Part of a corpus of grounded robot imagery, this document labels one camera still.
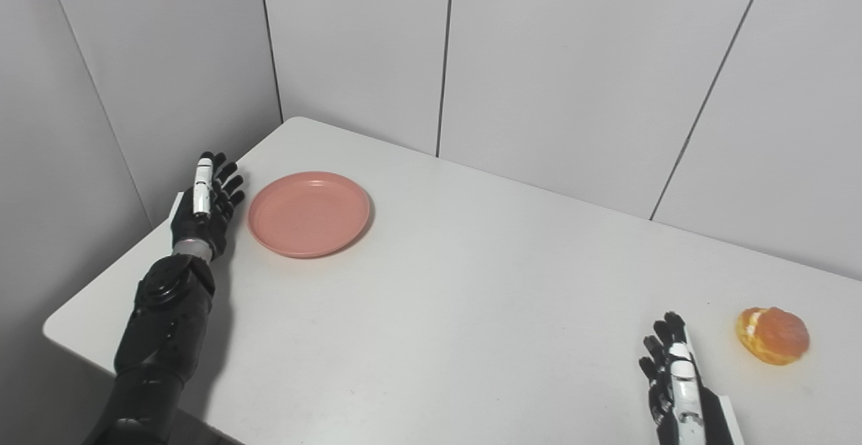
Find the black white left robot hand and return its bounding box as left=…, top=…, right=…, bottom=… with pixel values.
left=170, top=151, right=246, bottom=261

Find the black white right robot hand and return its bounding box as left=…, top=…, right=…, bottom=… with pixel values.
left=638, top=311, right=745, bottom=445

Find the pink round plate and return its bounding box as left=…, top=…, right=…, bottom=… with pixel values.
left=247, top=171, right=372, bottom=259

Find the orange cream puff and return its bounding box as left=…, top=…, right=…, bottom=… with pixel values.
left=735, top=306, right=811, bottom=366

